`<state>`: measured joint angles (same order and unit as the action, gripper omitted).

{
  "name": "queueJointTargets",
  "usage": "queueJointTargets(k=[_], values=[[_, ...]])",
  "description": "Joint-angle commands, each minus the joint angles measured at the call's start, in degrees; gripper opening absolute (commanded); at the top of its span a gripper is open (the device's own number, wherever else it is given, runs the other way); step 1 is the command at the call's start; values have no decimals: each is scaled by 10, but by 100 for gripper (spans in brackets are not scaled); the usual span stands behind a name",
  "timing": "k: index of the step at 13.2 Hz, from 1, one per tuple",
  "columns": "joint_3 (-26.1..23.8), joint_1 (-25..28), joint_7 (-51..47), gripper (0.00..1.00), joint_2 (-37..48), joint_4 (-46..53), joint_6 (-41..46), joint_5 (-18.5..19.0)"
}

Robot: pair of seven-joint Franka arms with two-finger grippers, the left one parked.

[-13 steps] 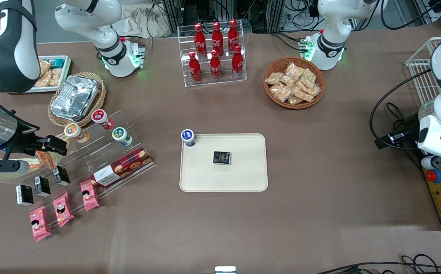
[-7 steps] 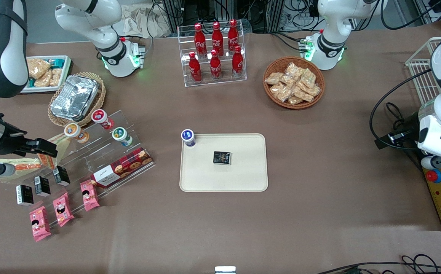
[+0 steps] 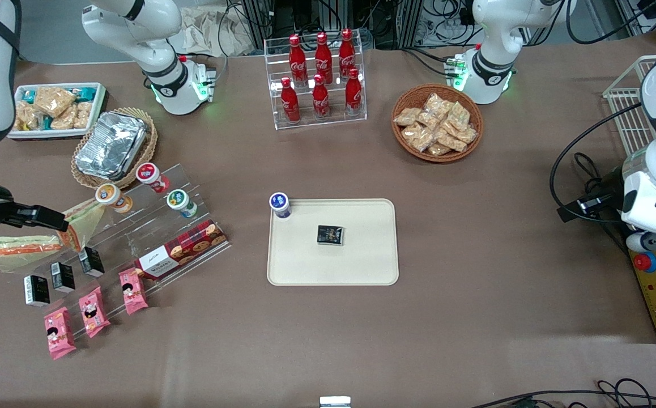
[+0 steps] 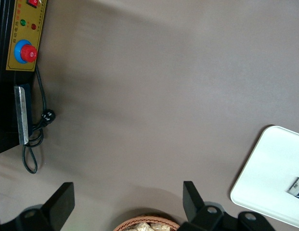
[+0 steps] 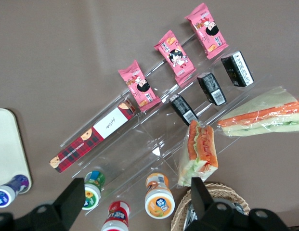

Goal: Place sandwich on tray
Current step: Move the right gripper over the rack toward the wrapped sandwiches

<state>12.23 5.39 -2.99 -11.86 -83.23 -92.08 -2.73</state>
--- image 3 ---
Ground red cola bottle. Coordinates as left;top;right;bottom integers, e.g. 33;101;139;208
288;34;308;87
314;32;334;84
338;28;357;80
312;74;331;121
344;68;363;117
280;77;301;124

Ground round brown wicker basket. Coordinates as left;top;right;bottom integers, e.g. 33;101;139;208
391;83;484;164

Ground triangle sandwich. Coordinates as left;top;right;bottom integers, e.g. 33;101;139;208
0;233;79;274
50;198;106;253

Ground aluminium foil container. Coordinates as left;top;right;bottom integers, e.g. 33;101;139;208
75;111;148;181

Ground black cable bundle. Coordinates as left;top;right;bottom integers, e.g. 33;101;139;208
573;152;626;196

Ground beige rice cracker packet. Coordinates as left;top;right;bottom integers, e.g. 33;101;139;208
52;108;78;131
33;86;76;118
16;102;42;132
73;101;93;130

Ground grey equipment rack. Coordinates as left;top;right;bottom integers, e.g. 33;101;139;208
583;0;656;49

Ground small black carton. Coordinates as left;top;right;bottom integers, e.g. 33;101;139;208
24;274;51;308
50;261;76;294
78;246;105;278

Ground beige plastic tray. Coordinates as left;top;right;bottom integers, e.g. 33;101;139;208
266;198;400;286

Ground blue lid small cup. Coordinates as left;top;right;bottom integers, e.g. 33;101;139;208
269;192;292;219

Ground white wire rack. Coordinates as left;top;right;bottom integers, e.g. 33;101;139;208
602;54;656;157

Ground pink snack packet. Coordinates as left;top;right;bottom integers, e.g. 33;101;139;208
44;307;77;361
78;286;111;339
119;267;150;316

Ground black floor cables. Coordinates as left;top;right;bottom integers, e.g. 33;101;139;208
470;378;656;408

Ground left wrist camera black cable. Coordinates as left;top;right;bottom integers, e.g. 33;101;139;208
549;102;644;223

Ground red lid small cup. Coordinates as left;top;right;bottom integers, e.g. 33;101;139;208
135;162;171;194

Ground green lid small cup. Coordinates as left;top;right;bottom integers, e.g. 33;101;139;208
167;189;198;219

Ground aluminium frame with cables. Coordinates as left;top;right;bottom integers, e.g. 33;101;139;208
237;0;476;50

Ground orange lid small cup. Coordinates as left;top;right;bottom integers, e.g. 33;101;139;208
95;182;134;214

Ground small black snack box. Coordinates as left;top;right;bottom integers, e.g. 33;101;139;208
316;224;345;247

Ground clear acrylic bottle rack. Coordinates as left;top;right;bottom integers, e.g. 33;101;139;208
263;34;368;131

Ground clear acrylic stepped shelf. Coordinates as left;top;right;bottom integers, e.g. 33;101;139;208
1;163;232;342

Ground crumpled beige paper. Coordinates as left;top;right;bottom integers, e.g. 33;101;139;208
169;6;256;57

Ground brown paper table cover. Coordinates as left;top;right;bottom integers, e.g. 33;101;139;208
0;31;656;408

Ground red tartan cookie box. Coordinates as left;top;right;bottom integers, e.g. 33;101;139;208
134;219;228;281

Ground oval light wicker basket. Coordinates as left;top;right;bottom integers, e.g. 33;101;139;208
71;107;158;190

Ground white plastic bin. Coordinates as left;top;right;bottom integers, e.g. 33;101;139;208
7;83;108;141

